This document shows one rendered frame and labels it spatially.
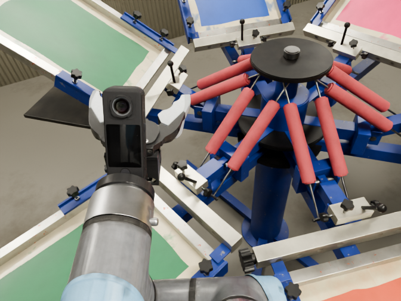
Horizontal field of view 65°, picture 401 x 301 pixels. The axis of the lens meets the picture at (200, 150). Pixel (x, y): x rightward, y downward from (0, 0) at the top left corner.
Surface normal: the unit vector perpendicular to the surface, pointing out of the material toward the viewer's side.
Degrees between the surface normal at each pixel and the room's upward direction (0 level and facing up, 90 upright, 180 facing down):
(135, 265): 52
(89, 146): 0
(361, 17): 32
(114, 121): 61
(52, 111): 0
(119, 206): 12
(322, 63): 0
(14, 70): 90
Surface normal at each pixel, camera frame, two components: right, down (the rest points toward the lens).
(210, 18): 0.05, -0.22
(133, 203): 0.57, -0.57
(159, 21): 0.42, 0.63
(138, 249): 0.80, -0.43
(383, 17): -0.45, -0.31
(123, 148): 0.01, 0.29
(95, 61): 0.44, -0.50
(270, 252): -0.07, -0.69
